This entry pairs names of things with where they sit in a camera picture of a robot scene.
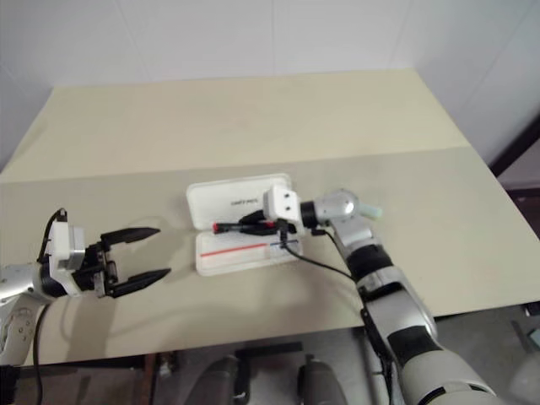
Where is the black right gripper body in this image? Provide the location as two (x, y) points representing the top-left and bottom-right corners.
(251, 210), (296, 238)

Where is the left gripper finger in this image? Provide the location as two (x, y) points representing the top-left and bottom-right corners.
(111, 267), (172, 299)
(100, 226), (162, 248)

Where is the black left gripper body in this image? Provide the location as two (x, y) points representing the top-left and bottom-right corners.
(70, 237), (120, 300)

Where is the black marker with red cap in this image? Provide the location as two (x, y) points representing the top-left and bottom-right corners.
(211, 220), (279, 234)

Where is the white plastic pencil case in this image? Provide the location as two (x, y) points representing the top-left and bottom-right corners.
(186, 171), (305, 278)

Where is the pale green capped marker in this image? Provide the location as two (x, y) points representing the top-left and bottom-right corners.
(360, 202), (384, 221)

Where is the thin red pen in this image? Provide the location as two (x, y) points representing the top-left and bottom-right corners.
(201, 246), (271, 259)

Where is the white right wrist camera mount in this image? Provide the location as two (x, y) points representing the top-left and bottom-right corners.
(262, 183), (305, 235)

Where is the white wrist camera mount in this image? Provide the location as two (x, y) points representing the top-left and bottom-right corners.
(262, 183), (305, 235)
(44, 219), (89, 292)

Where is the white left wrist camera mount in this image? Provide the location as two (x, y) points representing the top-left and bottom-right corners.
(44, 219), (89, 292)

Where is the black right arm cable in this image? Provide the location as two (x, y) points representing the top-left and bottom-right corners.
(276, 227), (392, 381)

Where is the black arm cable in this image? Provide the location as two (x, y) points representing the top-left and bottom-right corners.
(32, 208), (70, 405)
(276, 227), (392, 381)

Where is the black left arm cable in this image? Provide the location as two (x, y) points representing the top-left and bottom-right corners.
(32, 208), (70, 405)

